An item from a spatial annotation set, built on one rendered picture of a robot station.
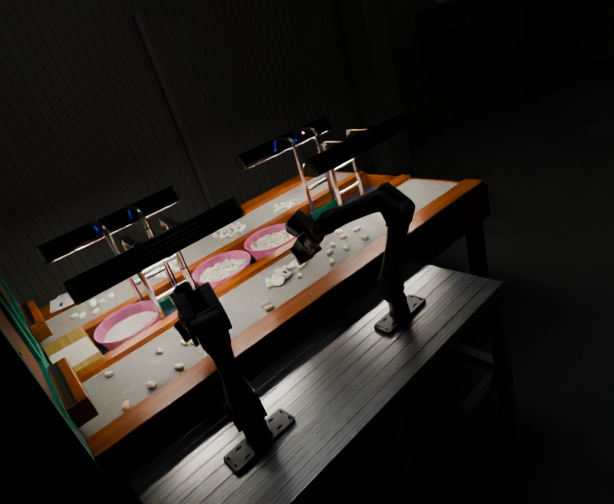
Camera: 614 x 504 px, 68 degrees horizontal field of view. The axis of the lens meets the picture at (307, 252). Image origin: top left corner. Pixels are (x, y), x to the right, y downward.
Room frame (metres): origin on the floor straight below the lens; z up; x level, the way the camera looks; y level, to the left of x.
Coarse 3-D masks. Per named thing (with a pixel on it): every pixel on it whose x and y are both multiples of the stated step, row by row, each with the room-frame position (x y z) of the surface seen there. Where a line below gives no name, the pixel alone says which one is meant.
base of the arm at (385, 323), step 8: (408, 296) 1.29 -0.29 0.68; (416, 296) 1.28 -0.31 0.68; (392, 304) 1.20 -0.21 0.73; (400, 304) 1.19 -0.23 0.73; (408, 304) 1.25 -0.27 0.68; (416, 304) 1.23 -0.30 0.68; (392, 312) 1.20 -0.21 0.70; (400, 312) 1.19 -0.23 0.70; (408, 312) 1.19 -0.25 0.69; (384, 320) 1.21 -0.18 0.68; (392, 320) 1.19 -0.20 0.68; (400, 320) 1.18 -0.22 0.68; (376, 328) 1.18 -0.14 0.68; (384, 328) 1.16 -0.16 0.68; (392, 328) 1.15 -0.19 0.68
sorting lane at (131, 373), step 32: (416, 192) 2.02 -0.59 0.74; (352, 224) 1.88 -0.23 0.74; (384, 224) 1.78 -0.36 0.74; (288, 256) 1.76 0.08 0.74; (320, 256) 1.66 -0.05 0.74; (256, 288) 1.56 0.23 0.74; (288, 288) 1.49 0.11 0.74; (256, 320) 1.34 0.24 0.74; (192, 352) 1.27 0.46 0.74; (96, 384) 1.25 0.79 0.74; (128, 384) 1.20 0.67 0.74; (160, 384) 1.15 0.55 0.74; (96, 416) 1.09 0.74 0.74
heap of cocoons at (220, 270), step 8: (216, 264) 1.90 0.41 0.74; (224, 264) 1.89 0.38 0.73; (232, 264) 1.85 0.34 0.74; (240, 264) 1.82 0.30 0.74; (208, 272) 1.84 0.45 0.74; (216, 272) 1.82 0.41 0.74; (224, 272) 1.80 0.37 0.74; (232, 272) 1.76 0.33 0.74; (200, 280) 1.79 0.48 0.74; (208, 280) 1.77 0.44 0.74
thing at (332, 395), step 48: (432, 288) 1.31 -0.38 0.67; (480, 288) 1.23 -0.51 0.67; (336, 336) 1.21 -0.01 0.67; (384, 336) 1.14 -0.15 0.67; (432, 336) 1.07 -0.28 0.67; (288, 384) 1.06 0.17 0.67; (336, 384) 1.00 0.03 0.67; (384, 384) 0.94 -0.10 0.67; (192, 432) 0.98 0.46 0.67; (240, 432) 0.93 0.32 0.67; (288, 432) 0.88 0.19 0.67; (336, 432) 0.83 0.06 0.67; (144, 480) 0.87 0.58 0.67; (192, 480) 0.82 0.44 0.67; (240, 480) 0.78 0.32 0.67; (288, 480) 0.74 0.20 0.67
